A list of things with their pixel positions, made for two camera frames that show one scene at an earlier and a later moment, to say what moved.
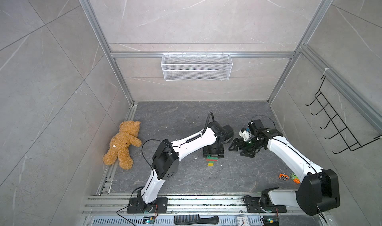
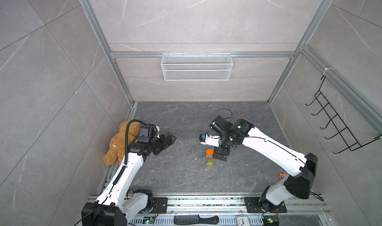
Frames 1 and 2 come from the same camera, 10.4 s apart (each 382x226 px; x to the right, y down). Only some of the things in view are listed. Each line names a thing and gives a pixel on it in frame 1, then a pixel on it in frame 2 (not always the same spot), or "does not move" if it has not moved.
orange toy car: (284, 176) does not move
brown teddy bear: (120, 144) does not move
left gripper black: (221, 155) -> (165, 144)
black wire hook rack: (339, 131) does not move
